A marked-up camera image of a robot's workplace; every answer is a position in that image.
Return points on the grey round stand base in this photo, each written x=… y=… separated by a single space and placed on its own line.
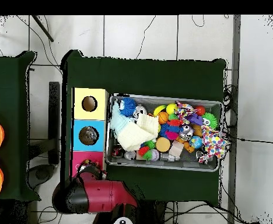
x=42 y=175

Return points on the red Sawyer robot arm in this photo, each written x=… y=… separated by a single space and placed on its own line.
x=99 y=196

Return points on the cream waffle cloth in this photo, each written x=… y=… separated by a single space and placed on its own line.
x=134 y=137

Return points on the wooden box with three holes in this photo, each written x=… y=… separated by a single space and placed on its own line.
x=99 y=112

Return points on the black upright panel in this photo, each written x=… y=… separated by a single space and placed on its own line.
x=54 y=116

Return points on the colourful spotted cloth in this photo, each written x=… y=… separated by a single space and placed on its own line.
x=214 y=142

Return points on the blue fuzzy toy with eyes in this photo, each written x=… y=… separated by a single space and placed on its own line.
x=128 y=107

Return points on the mint waffle cloth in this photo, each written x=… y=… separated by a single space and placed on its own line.
x=116 y=121

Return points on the orange toy basketball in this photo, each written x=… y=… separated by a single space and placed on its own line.
x=163 y=117

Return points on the silver drink can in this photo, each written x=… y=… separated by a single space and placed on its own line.
x=140 y=112

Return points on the black tripod leg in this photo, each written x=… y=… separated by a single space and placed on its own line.
x=43 y=29

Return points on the orange round sponge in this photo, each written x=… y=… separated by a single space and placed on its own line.
x=162 y=144

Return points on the dark green table cloth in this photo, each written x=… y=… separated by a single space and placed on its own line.
x=138 y=74
x=10 y=93

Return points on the blue orange spiky ball toy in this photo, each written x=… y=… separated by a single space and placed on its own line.
x=170 y=130

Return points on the blue green globe ball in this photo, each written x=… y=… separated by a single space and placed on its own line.
x=195 y=142

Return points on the green fuzzy toy with eyes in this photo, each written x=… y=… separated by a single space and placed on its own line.
x=211 y=119

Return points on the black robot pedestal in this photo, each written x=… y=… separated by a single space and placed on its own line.
x=152 y=214

